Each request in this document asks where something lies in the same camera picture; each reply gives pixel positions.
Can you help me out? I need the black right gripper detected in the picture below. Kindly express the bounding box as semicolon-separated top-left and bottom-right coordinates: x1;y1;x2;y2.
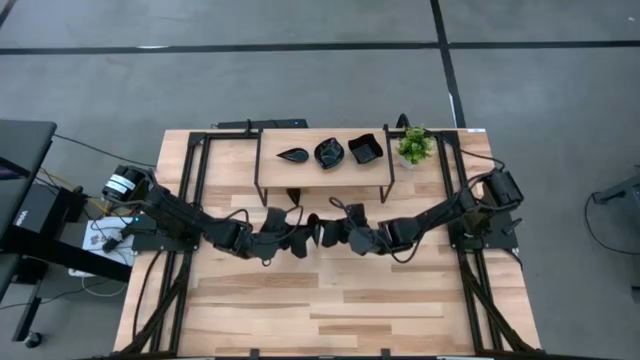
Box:
321;202;385;256

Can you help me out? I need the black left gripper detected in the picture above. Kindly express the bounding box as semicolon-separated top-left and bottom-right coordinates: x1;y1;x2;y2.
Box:
242;207;317;260

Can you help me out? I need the black leaf-shaped mini plate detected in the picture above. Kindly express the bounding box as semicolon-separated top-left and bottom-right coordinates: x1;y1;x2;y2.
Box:
312;136;346;170

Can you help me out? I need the black square wavy mini plate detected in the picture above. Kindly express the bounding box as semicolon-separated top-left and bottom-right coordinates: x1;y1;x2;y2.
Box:
347;133;385;165

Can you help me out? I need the wooden shelf with black legs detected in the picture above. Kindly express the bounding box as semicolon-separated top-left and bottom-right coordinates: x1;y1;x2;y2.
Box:
253;127;396;207

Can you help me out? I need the green plant in white pot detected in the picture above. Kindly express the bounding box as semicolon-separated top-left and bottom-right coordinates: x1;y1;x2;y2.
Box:
396;124;435;172

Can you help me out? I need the black computer case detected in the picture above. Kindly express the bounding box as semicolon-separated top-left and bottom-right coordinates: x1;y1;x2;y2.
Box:
12;184;66;236

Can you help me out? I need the black side desk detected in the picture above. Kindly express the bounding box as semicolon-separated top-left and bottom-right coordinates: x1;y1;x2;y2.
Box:
0;118;134;346

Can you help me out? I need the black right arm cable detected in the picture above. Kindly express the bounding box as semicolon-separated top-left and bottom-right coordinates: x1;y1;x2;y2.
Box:
328;196;426;265

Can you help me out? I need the black metal rig frame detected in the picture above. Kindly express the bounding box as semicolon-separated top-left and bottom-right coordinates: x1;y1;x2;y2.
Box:
113;127;544;360

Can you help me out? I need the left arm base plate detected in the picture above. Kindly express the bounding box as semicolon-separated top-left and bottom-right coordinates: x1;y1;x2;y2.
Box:
130;212;205;254

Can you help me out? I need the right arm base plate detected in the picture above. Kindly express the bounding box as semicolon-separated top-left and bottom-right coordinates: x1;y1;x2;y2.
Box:
446;208;520;251

